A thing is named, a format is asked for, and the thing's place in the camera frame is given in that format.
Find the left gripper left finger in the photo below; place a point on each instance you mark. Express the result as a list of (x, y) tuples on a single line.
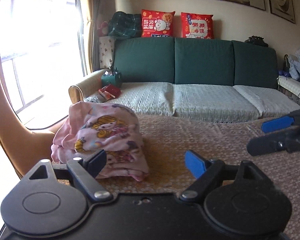
[(84, 173)]

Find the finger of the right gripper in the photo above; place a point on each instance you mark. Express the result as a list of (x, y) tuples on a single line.
[(291, 119), (288, 141)]

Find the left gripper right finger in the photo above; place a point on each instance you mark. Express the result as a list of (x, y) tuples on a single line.
[(207, 174)]

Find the pink cartoon fleece garment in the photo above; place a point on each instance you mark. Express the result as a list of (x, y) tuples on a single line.
[(91, 127)]

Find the armchair with yellow cover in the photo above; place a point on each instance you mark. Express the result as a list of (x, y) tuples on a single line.
[(289, 87)]

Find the tan leather chair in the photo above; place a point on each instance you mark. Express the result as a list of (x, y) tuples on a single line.
[(24, 147)]

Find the red booklet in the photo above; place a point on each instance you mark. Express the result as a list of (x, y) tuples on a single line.
[(109, 92)]

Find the black object on sofa back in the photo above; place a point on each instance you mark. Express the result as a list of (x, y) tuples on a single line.
[(256, 40)]

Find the green sofa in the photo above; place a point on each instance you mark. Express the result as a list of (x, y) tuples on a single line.
[(209, 80)]

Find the teal tissue box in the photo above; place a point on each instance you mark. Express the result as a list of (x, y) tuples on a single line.
[(112, 77)]

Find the right red cushion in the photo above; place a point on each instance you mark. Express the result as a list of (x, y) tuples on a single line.
[(197, 26)]

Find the red cushion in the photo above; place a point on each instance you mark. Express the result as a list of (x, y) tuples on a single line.
[(157, 23), (197, 26)]

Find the green plaid cushion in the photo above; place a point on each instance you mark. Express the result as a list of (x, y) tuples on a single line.
[(123, 25)]

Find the left red cushion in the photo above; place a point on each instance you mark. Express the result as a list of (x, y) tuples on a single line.
[(157, 23)]

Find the curtain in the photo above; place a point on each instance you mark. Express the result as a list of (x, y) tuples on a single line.
[(90, 10)]

